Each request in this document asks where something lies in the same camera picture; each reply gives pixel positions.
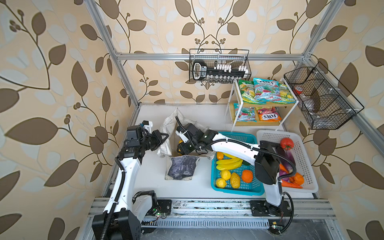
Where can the black wire basket back wall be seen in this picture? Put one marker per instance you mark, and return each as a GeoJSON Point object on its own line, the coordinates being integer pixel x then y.
{"type": "Point", "coordinates": [234, 57]}

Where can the white plastic basket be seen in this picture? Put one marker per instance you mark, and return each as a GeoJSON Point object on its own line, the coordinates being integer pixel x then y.
{"type": "Point", "coordinates": [300, 155]}

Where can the orange Fox's candy bag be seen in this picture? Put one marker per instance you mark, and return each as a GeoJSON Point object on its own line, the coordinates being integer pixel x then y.
{"type": "Point", "coordinates": [268, 114]}

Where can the black tool in basket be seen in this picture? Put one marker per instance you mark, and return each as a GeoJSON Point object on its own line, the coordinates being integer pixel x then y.
{"type": "Point", "coordinates": [200, 70]}

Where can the black wire basket right wall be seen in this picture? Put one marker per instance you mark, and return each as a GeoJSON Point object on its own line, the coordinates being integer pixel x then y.
{"type": "Point", "coordinates": [335, 104]}

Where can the yellow round fruit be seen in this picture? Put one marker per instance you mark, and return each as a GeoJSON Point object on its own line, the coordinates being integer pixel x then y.
{"type": "Point", "coordinates": [221, 183]}

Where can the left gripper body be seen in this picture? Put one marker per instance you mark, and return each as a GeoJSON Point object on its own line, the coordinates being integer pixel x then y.
{"type": "Point", "coordinates": [151, 142]}

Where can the red tomato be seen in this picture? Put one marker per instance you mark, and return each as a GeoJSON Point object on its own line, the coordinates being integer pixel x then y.
{"type": "Point", "coordinates": [287, 144]}

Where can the orange tangerine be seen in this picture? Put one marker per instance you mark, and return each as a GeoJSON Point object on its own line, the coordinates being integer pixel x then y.
{"type": "Point", "coordinates": [247, 176]}

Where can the yellow corn cob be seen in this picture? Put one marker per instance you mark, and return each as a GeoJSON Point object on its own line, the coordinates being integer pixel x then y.
{"type": "Point", "coordinates": [235, 181]}

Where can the purple eggplant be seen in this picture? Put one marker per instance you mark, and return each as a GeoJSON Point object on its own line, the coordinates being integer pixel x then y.
{"type": "Point", "coordinates": [288, 155]}

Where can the small orange fruit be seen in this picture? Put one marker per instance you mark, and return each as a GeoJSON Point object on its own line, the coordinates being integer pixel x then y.
{"type": "Point", "coordinates": [220, 156]}

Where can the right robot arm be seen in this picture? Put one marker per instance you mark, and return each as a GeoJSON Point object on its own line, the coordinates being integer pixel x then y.
{"type": "Point", "coordinates": [270, 168]}

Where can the green snack bag left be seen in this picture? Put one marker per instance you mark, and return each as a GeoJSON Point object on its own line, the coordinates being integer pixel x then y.
{"type": "Point", "coordinates": [247, 90]}

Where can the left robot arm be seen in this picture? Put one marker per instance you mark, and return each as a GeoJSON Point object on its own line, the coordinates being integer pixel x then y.
{"type": "Point", "coordinates": [122, 216]}

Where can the green snack bag right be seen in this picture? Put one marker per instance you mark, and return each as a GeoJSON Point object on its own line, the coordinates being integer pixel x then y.
{"type": "Point", "coordinates": [285, 95]}

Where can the teal plastic basket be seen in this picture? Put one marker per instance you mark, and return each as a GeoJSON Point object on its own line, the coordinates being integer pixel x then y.
{"type": "Point", "coordinates": [254, 188]}

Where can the plastic bottle red cap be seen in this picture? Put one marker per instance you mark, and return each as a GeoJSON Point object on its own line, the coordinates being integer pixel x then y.
{"type": "Point", "coordinates": [305, 102]}

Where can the teal red snack bag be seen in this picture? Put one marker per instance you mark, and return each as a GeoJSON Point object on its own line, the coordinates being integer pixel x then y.
{"type": "Point", "coordinates": [266, 90]}

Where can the lower banana bunch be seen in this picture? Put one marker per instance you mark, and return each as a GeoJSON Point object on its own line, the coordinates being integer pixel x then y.
{"type": "Point", "coordinates": [228, 164]}

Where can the cream canvas grocery bag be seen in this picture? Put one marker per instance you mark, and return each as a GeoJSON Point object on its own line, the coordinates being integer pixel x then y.
{"type": "Point", "coordinates": [179, 167]}

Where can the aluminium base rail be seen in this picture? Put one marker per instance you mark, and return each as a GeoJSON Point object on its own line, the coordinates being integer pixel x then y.
{"type": "Point", "coordinates": [233, 213]}

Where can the yellow lemon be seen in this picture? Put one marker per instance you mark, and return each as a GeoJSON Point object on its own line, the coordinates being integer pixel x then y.
{"type": "Point", "coordinates": [225, 175]}

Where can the green snack bag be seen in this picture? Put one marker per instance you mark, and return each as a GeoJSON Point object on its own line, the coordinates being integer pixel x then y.
{"type": "Point", "coordinates": [247, 90]}
{"type": "Point", "coordinates": [285, 95]}

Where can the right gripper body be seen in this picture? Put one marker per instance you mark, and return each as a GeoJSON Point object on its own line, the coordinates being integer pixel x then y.
{"type": "Point", "coordinates": [187, 147]}

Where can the black wire basket wall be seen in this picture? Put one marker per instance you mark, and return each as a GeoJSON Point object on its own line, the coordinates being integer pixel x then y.
{"type": "Point", "coordinates": [234, 57]}
{"type": "Point", "coordinates": [335, 104]}

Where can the orange carrot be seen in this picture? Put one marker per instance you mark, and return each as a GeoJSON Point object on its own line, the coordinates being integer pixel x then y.
{"type": "Point", "coordinates": [290, 185]}

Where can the lower teal snack bag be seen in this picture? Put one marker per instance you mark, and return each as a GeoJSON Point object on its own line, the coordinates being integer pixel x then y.
{"type": "Point", "coordinates": [245, 114]}

